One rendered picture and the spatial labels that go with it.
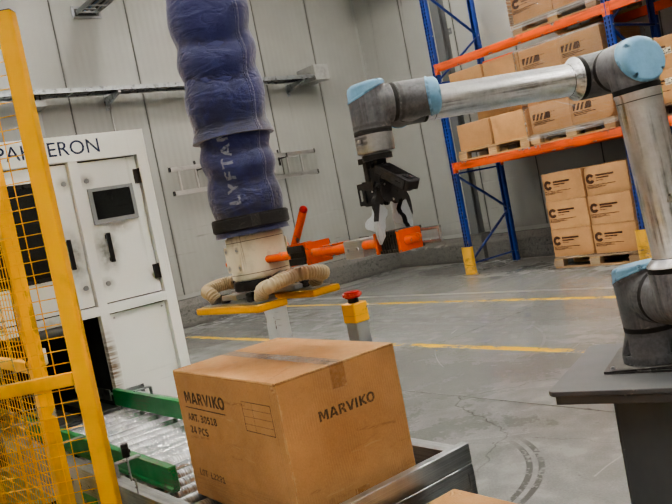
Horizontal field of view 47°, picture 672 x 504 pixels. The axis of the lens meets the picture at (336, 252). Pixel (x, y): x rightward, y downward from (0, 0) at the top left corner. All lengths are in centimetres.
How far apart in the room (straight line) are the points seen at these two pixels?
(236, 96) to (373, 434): 100
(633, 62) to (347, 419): 115
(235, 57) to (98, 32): 959
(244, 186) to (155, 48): 994
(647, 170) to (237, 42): 114
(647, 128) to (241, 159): 106
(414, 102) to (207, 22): 69
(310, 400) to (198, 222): 987
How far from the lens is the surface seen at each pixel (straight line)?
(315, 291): 216
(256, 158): 217
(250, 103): 219
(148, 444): 335
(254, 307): 206
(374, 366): 212
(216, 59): 219
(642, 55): 206
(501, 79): 206
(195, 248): 1172
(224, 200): 217
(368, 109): 178
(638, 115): 206
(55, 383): 250
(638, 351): 227
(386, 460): 218
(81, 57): 1155
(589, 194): 989
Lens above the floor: 136
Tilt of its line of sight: 4 degrees down
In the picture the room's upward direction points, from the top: 11 degrees counter-clockwise
